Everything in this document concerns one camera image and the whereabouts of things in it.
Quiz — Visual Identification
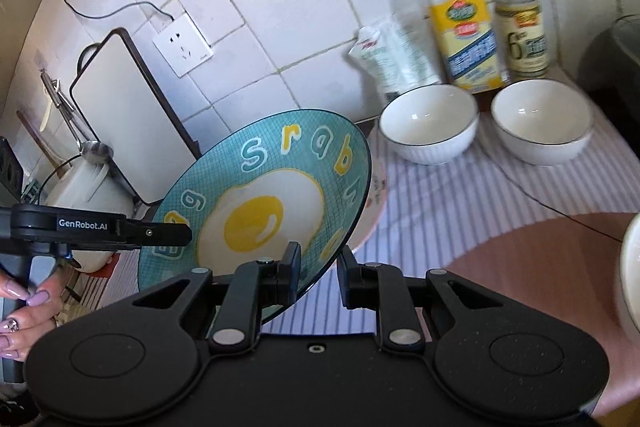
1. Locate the white wall socket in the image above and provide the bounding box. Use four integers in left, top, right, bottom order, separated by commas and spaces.
152, 11, 215, 79

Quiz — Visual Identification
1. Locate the white seasoning pouch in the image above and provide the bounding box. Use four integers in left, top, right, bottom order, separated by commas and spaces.
349, 14, 444, 102

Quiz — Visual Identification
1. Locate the dark pot with glass lid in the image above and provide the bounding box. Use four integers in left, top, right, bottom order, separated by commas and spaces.
576, 14, 640, 108

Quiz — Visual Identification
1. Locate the yellow label oil bottle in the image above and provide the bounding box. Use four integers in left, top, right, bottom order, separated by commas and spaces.
407, 0, 512, 108

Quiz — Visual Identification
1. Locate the person's left hand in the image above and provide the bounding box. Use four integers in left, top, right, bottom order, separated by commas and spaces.
0, 267, 72, 363

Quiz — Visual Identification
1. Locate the blue fried egg print plate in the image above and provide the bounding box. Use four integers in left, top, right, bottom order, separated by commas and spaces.
137, 108, 373, 323

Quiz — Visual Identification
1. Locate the white electric cooker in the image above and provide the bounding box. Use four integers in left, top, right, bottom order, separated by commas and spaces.
41, 152, 127, 273

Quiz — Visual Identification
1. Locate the white ceramic plate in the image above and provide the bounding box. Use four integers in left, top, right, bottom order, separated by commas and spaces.
345, 167, 388, 254

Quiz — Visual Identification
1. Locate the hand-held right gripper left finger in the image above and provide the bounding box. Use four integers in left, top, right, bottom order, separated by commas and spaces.
131, 241, 303, 357

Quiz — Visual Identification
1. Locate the metal ladle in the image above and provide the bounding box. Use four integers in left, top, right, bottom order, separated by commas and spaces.
40, 69, 114, 164

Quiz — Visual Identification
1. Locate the clear vinegar bottle yellow cap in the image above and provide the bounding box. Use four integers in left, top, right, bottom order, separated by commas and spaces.
479, 0, 551, 82

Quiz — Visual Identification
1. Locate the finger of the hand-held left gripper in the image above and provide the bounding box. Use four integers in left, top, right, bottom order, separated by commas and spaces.
125, 220, 194, 252

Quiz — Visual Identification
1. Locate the white bowl with dark rim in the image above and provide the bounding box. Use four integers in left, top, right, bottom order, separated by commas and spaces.
617, 212, 640, 348
490, 79, 595, 166
378, 85, 480, 166

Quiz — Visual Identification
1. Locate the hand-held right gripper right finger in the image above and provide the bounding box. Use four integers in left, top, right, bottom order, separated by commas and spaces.
336, 251, 507, 356

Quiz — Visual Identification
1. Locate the white cutting board dark frame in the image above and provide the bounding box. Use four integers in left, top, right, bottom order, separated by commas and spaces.
68, 28, 202, 208

